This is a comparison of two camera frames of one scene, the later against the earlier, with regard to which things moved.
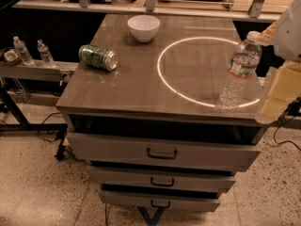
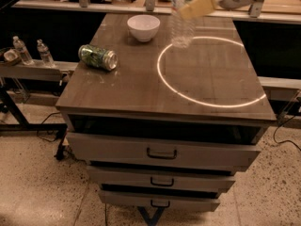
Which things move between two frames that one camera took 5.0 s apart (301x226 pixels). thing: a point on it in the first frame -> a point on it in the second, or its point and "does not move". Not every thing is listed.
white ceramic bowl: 144,27 does not move
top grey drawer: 163,153 does not move
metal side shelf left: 38,71 does not move
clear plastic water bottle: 242,88 -> 182,27
